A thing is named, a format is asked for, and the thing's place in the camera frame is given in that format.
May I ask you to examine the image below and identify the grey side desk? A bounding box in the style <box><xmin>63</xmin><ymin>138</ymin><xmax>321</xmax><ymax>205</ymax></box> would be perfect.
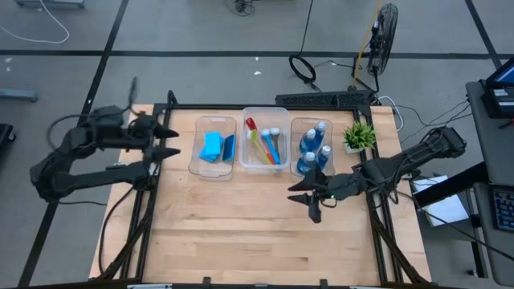
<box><xmin>464</xmin><ymin>79</ymin><xmax>514</xmax><ymax>287</ymax></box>

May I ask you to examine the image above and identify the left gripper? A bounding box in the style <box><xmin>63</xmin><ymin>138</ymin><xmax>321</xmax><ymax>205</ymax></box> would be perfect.
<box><xmin>129</xmin><ymin>113</ymin><xmax>182</xmax><ymax>163</ymax></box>

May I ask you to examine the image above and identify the black coiled cable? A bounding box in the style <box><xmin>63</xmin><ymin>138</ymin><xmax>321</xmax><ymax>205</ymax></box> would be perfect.
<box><xmin>288</xmin><ymin>0</ymin><xmax>319</xmax><ymax>88</ymax></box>

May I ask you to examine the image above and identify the green dish brush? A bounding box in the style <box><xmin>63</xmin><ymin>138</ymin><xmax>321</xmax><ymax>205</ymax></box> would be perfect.
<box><xmin>249</xmin><ymin>128</ymin><xmax>274</xmax><ymax>166</ymax></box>

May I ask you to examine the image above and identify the black cable bundle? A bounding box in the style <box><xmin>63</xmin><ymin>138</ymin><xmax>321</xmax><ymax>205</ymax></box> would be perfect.
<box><xmin>226</xmin><ymin>0</ymin><xmax>257</xmax><ymax>18</ymax></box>

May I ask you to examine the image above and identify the red dish brush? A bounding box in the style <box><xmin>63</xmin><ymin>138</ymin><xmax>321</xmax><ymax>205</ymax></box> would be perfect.
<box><xmin>245</xmin><ymin>116</ymin><xmax>277</xmax><ymax>166</ymax></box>

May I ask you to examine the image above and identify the white paper sheet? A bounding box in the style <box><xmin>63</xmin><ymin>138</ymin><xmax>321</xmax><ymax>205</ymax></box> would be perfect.
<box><xmin>410</xmin><ymin>174</ymin><xmax>471</xmax><ymax>228</ymax></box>

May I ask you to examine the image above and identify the shallow clear plastic tray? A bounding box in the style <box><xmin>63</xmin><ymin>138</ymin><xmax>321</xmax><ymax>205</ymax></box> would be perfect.
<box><xmin>187</xmin><ymin>115</ymin><xmax>239</xmax><ymax>180</ymax></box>
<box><xmin>290</xmin><ymin>116</ymin><xmax>338</xmax><ymax>181</ymax></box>

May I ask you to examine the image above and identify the yellow hanging cable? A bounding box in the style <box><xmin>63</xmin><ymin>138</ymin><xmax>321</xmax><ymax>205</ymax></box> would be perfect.
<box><xmin>351</xmin><ymin>0</ymin><xmax>383</xmax><ymax>88</ymax></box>

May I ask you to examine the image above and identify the green plant in white pot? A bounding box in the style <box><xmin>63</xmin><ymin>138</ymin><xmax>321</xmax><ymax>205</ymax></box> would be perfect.
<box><xmin>341</xmin><ymin>120</ymin><xmax>378</xmax><ymax>155</ymax></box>

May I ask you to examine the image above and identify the white floor cable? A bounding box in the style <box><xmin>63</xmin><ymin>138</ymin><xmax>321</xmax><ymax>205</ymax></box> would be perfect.
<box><xmin>0</xmin><ymin>0</ymin><xmax>71</xmax><ymax>45</ymax></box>

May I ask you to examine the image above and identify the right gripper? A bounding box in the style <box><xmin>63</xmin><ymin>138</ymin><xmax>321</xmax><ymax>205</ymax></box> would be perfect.
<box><xmin>287</xmin><ymin>168</ymin><xmax>369</xmax><ymax>225</ymax></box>

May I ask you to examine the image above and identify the black keyboard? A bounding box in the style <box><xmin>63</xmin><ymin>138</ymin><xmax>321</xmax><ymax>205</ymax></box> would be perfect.
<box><xmin>490</xmin><ymin>187</ymin><xmax>514</xmax><ymax>234</ymax></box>

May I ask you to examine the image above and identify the black floor fan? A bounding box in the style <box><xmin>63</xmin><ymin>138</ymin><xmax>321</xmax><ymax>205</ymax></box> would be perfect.
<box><xmin>366</xmin><ymin>2</ymin><xmax>400</xmax><ymax>78</ymax></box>

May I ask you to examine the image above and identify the blue dish soap bottle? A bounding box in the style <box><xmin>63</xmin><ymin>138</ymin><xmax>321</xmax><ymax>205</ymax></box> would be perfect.
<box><xmin>312</xmin><ymin>120</ymin><xmax>328</xmax><ymax>150</ymax></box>
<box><xmin>315</xmin><ymin>144</ymin><xmax>332</xmax><ymax>172</ymax></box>
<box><xmin>299</xmin><ymin>128</ymin><xmax>318</xmax><ymax>156</ymax></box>
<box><xmin>296</xmin><ymin>151</ymin><xmax>317</xmax><ymax>177</ymax></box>

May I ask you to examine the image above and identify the grey furniture base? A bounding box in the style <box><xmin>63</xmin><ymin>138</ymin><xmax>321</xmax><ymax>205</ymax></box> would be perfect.
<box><xmin>0</xmin><ymin>88</ymin><xmax>39</xmax><ymax>104</ymax></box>
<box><xmin>14</xmin><ymin>0</ymin><xmax>87</xmax><ymax>10</ymax></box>

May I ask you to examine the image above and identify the deep clear plastic bin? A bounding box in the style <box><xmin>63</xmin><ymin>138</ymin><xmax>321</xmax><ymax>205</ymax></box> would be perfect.
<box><xmin>239</xmin><ymin>106</ymin><xmax>292</xmax><ymax>175</ymax></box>

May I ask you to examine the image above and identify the black laptop computer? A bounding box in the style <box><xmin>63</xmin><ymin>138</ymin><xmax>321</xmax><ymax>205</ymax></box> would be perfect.
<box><xmin>479</xmin><ymin>55</ymin><xmax>514</xmax><ymax>120</ymax></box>

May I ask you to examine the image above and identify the black aluminium frame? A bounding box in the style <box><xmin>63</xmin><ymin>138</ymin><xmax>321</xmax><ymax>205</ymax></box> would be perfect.
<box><xmin>94</xmin><ymin>89</ymin><xmax>434</xmax><ymax>289</ymax></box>

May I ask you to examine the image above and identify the black wheeled base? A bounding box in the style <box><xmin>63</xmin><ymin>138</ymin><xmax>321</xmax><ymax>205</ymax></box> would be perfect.
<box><xmin>0</xmin><ymin>123</ymin><xmax>18</xmax><ymax>154</ymax></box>

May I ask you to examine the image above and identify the blue dish brush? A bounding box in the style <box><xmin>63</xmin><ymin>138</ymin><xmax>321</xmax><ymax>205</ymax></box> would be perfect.
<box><xmin>260</xmin><ymin>128</ymin><xmax>282</xmax><ymax>165</ymax></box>

